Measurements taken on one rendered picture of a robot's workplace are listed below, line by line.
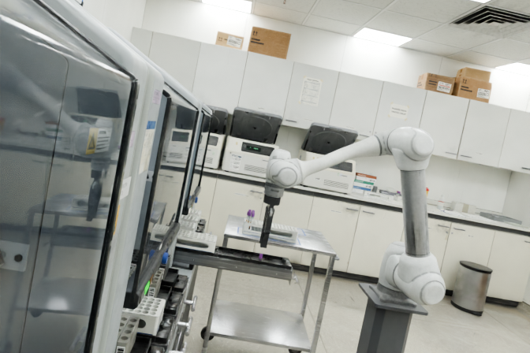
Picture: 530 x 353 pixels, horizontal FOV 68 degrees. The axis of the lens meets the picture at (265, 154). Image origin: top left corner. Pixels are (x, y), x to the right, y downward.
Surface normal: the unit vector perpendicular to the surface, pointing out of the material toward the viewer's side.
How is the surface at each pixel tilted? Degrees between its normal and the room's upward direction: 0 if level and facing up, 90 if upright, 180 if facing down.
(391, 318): 90
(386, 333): 90
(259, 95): 90
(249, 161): 90
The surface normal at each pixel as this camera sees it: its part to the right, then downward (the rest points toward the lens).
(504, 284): 0.07, 0.07
